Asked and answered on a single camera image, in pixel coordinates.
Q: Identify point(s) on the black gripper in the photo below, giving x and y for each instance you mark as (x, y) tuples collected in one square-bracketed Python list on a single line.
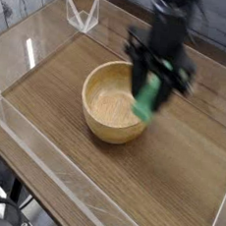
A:
[(164, 40)]

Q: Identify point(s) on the green rectangular block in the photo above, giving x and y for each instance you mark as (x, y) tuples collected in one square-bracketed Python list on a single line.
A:
[(179, 78)]

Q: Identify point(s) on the brown wooden bowl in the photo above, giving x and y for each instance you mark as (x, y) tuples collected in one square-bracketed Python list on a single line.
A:
[(107, 103)]

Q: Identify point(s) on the clear acrylic tray walls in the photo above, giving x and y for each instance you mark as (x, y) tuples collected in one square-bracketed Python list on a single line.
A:
[(173, 174)]

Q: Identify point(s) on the black table leg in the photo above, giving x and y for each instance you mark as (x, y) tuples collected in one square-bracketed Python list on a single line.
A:
[(16, 190)]

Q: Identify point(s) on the black metal bracket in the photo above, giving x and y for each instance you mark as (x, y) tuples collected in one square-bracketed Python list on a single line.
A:
[(14, 215)]

